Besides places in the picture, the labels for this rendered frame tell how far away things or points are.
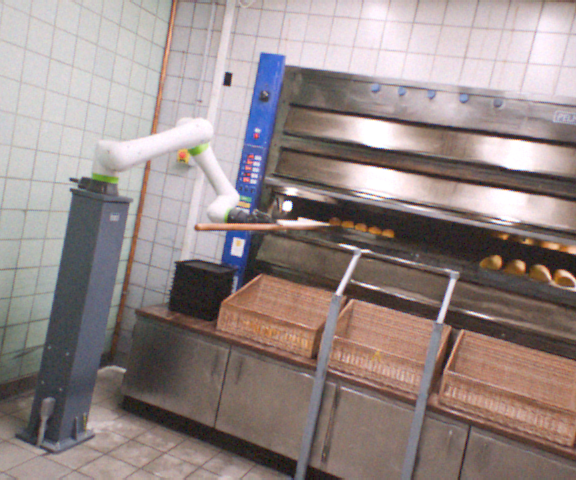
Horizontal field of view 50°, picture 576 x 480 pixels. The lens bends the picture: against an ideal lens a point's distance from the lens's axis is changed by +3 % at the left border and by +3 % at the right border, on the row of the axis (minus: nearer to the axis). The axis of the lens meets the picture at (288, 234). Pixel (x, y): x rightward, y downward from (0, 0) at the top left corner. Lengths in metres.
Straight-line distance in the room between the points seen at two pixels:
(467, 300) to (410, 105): 1.10
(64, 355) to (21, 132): 1.09
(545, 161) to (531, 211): 0.26
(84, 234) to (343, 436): 1.54
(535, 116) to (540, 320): 1.02
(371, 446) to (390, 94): 1.85
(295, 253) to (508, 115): 1.37
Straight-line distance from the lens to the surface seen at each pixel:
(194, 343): 3.29
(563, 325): 3.36
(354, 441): 3.06
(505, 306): 3.36
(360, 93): 3.55
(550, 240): 3.18
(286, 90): 3.69
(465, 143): 3.39
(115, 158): 2.80
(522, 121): 3.39
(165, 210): 3.99
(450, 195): 3.36
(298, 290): 3.56
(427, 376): 2.84
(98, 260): 2.97
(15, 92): 3.26
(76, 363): 3.09
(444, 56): 3.48
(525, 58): 3.44
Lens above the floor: 1.44
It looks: 5 degrees down
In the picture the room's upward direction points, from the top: 12 degrees clockwise
